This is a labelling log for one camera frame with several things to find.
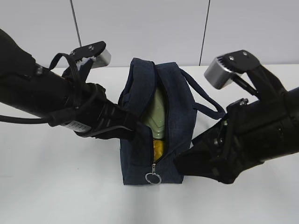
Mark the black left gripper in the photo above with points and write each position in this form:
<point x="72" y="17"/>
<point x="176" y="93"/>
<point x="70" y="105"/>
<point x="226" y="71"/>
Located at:
<point x="82" y="115"/>

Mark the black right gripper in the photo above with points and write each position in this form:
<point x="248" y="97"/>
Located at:
<point x="219" y="153"/>

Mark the green lid glass food container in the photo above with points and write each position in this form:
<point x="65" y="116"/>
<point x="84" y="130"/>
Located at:
<point x="154" y="116"/>

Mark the yellow gourd squash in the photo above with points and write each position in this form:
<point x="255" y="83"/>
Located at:
<point x="158" y="149"/>

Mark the navy blue lunch bag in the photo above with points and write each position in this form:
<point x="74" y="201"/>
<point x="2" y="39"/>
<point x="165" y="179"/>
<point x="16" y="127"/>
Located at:
<point x="166" y="100"/>

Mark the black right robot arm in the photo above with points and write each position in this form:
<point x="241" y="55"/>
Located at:
<point x="248" y="135"/>

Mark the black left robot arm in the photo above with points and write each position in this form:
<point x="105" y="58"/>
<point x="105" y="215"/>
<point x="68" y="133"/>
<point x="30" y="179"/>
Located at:
<point x="28" y="86"/>

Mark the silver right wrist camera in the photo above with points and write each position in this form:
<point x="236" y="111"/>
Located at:
<point x="223" y="68"/>

